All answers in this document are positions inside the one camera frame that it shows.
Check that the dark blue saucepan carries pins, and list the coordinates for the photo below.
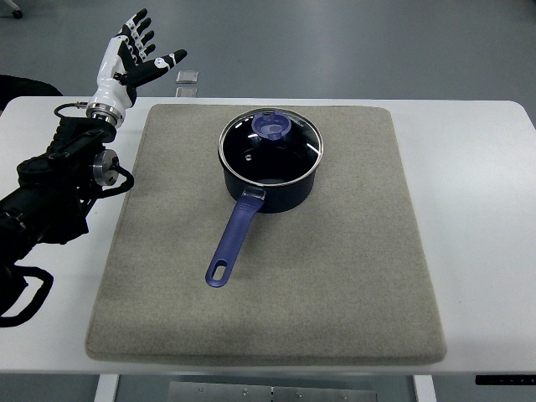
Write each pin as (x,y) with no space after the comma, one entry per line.
(268,197)

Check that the lower floor socket plate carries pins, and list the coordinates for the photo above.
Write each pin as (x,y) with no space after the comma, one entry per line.
(186,91)

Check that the glass lid with blue knob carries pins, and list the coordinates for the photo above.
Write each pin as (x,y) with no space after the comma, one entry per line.
(270,146)

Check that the floor socket plate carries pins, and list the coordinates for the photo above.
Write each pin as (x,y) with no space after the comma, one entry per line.
(186,91)
(187,77)

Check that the upper floor socket plate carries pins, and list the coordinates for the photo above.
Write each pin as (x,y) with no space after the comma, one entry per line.
(187,77)

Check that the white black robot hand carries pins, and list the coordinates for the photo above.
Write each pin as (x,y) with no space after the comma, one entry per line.
(126,65)

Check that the white right table leg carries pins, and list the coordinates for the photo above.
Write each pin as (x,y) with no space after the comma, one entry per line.
(424,388)

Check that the white table leg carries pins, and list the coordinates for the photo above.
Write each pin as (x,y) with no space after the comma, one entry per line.
(424,388)
(106,388)

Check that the beige fabric mat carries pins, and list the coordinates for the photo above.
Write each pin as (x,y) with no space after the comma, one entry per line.
(341,279)

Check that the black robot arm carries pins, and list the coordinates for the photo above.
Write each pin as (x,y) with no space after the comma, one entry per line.
(56,192)

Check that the black table control panel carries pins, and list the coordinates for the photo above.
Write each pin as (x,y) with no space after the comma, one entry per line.
(506,380)

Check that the white left table leg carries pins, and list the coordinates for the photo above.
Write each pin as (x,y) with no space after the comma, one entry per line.
(106,388)

